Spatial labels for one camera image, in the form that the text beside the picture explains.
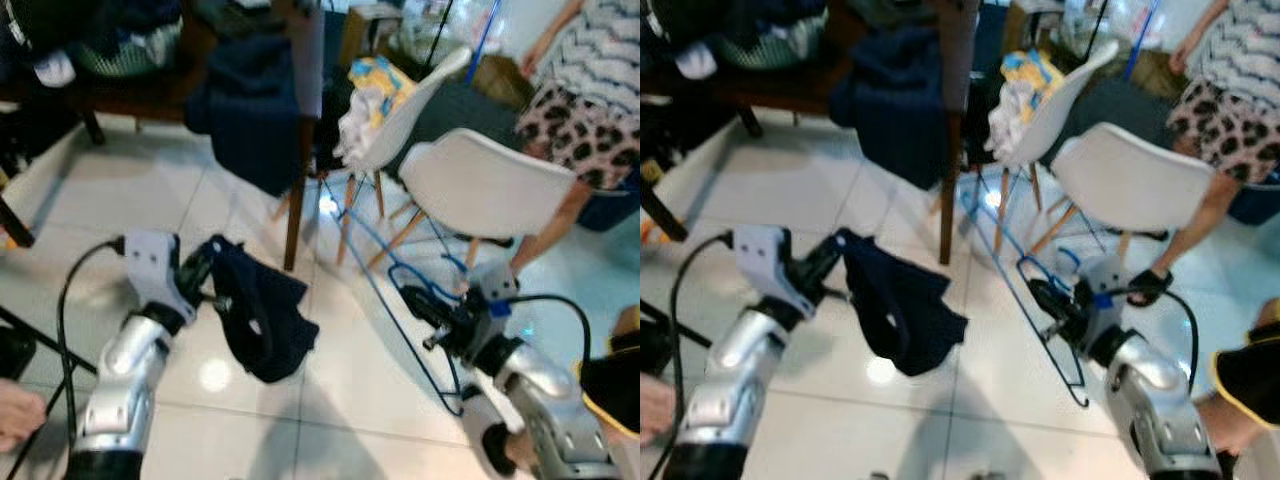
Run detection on blue plastic hanger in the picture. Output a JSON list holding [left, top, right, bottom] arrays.
[[958, 170, 1093, 409], [318, 175, 473, 419]]

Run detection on dark navy black garment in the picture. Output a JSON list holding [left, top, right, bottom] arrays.
[[835, 228, 969, 379], [205, 235, 321, 386]]

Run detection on white shell chair wooden legs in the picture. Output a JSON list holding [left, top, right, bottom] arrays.
[[985, 40, 1121, 256], [365, 128, 581, 276], [1025, 122, 1218, 263], [333, 45, 473, 266]]

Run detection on dark wooden table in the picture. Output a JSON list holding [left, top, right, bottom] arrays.
[[640, 0, 981, 266], [0, 0, 329, 273]]

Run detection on navy blue cloth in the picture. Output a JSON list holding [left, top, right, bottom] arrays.
[[183, 35, 313, 198], [828, 28, 956, 191]]

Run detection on dark navy bin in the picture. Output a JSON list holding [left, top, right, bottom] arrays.
[[575, 168, 641, 233], [1228, 165, 1280, 226]]

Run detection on yellow and white clothes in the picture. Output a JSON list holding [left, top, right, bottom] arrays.
[[987, 48, 1066, 166], [335, 55, 416, 171]]

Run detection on green basket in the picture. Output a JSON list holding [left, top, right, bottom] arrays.
[[75, 20, 186, 81], [718, 15, 831, 73]]

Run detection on person in leopard print shorts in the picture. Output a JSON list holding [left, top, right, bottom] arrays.
[[1125, 0, 1280, 309], [508, 0, 641, 279]]

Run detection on white cap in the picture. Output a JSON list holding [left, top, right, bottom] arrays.
[[672, 42, 721, 81], [30, 50, 79, 89]]

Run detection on blue pole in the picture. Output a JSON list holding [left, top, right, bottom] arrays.
[[465, 0, 501, 86], [1122, 0, 1161, 83]]

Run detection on brown cardboard box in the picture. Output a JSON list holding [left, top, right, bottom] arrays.
[[1000, 0, 1061, 56], [340, 5, 401, 66]]

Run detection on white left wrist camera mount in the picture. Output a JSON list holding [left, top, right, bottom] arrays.
[[122, 230, 189, 326], [733, 225, 811, 319]]

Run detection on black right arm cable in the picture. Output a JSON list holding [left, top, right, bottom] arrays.
[[500, 290, 597, 386], [1105, 287, 1201, 393]]

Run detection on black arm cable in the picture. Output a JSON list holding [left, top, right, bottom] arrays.
[[1105, 287, 1201, 393], [5, 235, 126, 480], [500, 290, 597, 386], [645, 232, 739, 480]]

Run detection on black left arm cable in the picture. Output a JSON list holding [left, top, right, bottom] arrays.
[[5, 235, 126, 480], [645, 232, 739, 480]]

